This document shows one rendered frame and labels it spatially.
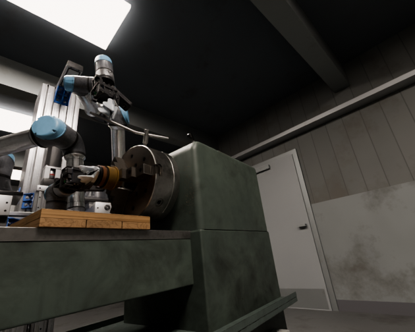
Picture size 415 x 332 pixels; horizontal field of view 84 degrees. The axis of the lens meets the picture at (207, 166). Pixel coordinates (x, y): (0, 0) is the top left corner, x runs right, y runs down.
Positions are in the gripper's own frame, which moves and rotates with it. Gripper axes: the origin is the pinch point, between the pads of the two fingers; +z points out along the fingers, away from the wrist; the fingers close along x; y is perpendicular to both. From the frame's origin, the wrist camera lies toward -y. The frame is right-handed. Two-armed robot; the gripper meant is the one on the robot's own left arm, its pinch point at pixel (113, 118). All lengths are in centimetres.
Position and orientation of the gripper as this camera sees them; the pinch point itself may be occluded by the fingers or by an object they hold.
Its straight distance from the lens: 101.3
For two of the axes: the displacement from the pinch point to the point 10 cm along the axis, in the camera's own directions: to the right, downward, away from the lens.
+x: 7.3, -5.1, -4.5
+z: 2.8, 8.3, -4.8
